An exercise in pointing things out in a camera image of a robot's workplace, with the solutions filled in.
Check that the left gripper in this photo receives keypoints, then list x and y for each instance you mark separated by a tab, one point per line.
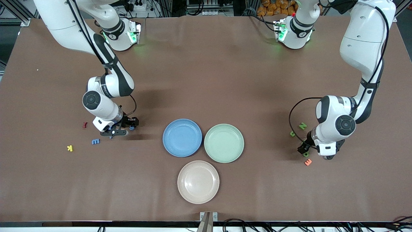
309	141

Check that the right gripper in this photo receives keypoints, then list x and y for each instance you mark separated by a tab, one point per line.
127	122

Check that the green letter J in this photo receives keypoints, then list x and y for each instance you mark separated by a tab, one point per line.
292	133

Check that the orange letter E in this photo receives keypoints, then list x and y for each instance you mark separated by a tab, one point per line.
308	162

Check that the blue letter E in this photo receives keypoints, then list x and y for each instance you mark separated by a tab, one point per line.
95	141

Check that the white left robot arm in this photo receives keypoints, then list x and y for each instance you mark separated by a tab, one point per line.
363	38

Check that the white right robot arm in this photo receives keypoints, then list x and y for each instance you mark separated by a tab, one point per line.
64	29

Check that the green letter N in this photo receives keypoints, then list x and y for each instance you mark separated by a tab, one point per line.
302	126

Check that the blue plate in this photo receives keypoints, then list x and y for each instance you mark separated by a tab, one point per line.
182	138

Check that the yellow letter k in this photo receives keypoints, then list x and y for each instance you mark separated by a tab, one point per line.
70	148

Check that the green plate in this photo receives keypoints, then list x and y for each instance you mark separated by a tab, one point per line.
224	143

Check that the brown table cover sheet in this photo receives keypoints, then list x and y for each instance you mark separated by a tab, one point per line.
206	80

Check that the pink beige plate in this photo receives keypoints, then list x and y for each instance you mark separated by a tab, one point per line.
198	182

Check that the white power strip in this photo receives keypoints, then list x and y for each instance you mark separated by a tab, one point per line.
136	5

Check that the orange fruit pile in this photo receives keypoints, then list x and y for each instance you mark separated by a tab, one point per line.
276	8

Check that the grey equipment rack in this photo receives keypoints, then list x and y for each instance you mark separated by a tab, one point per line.
209	6

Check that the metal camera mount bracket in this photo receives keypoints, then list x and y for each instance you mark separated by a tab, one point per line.
208	222

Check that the aluminium frame post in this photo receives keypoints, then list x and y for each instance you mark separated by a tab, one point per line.
404	9
16	13

